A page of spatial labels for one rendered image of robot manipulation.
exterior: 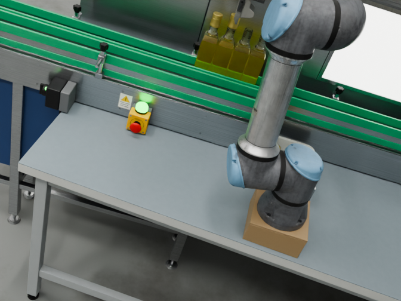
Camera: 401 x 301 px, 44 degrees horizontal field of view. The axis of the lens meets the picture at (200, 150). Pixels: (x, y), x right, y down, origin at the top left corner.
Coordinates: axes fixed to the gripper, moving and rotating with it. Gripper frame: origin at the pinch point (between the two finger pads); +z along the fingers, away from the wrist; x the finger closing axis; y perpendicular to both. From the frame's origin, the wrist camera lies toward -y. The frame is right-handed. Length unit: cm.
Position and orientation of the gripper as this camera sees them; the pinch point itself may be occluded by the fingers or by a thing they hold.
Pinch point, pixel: (235, 17)
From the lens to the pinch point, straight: 172.6
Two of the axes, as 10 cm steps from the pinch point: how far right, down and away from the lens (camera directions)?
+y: 9.6, 2.8, 0.6
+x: 1.3, -6.0, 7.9
